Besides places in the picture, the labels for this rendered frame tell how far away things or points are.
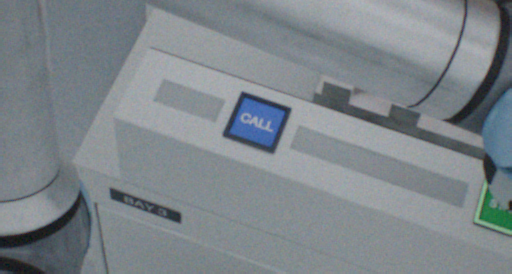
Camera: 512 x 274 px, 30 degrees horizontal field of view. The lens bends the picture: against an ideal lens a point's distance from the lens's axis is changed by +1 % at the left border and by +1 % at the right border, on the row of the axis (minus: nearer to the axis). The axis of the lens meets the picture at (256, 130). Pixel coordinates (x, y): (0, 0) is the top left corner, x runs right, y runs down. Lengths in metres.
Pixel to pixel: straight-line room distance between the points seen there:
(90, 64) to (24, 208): 1.41
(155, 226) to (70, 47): 1.08
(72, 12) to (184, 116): 1.31
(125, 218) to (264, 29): 0.70
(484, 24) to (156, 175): 0.58
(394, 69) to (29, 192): 0.35
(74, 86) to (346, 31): 1.66
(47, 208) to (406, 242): 0.38
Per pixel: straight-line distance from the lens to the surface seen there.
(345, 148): 0.98
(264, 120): 0.98
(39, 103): 0.74
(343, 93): 1.08
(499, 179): 0.91
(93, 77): 2.16
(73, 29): 2.24
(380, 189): 0.96
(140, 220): 1.18
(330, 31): 0.52
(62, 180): 0.80
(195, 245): 1.18
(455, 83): 0.54
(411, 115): 1.08
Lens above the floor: 1.80
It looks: 59 degrees down
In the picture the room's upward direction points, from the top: 7 degrees clockwise
